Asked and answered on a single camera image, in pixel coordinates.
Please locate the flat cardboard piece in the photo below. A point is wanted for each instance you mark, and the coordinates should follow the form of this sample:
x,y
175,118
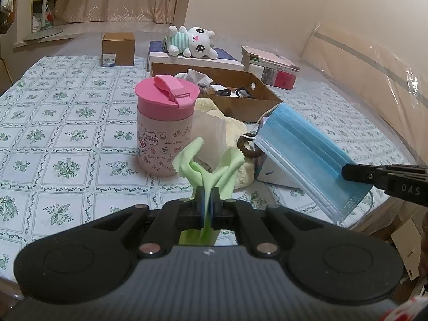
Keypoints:
x,y
406,247

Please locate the grey fan stand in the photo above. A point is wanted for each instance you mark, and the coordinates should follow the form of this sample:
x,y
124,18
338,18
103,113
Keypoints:
x,y
43,35

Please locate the red white patterned clothing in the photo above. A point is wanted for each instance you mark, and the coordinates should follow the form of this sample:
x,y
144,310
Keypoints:
x,y
409,311

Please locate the brown garment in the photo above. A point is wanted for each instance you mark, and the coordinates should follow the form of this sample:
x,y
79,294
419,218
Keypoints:
x,y
6,21

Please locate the white sock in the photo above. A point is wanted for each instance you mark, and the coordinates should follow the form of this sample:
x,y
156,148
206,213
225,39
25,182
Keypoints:
x,y
199,76

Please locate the white plush rabbit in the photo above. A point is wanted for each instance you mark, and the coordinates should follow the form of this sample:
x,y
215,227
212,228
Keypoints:
x,y
197,40

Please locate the brown cardboard tray box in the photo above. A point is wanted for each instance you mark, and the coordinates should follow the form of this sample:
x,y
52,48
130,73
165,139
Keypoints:
x,y
240,110

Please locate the yellow towel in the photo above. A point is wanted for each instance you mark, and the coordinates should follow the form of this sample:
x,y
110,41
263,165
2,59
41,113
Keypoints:
x,y
234,130

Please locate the blue face mask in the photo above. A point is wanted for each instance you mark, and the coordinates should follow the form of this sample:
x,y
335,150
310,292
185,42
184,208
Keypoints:
x,y
301,147

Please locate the cluttered shelf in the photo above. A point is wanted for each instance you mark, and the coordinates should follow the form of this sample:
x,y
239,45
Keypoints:
x,y
49,18

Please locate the flat white box blue lid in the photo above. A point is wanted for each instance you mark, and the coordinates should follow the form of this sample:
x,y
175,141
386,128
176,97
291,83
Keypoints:
x,y
200,63

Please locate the pink lidded cup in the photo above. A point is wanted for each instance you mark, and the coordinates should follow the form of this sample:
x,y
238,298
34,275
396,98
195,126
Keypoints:
x,y
157,123

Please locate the floral green white tablecloth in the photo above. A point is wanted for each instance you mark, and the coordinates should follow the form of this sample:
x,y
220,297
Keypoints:
x,y
67,123

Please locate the plastic-wrapped bed headboard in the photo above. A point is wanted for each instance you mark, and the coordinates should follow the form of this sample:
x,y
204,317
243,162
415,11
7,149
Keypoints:
x,y
367,73

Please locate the white paper packet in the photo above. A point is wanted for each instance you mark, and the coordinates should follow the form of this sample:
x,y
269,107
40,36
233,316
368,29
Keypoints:
x,y
210,133

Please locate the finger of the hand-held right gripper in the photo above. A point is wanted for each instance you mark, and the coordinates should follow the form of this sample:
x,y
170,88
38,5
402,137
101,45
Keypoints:
x,y
359,173

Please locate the thin white book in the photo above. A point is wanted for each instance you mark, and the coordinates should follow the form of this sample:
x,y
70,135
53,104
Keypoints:
x,y
267,66

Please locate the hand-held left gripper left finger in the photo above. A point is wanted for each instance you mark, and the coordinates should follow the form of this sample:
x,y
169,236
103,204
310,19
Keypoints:
x,y
201,204

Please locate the small brown cardboard box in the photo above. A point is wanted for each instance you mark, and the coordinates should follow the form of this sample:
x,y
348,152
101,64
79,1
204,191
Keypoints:
x,y
118,48

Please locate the green cloth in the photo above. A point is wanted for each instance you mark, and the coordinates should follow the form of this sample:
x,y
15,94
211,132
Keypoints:
x,y
207,180

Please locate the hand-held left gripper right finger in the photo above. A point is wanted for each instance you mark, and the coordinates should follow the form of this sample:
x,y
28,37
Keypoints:
x,y
214,204

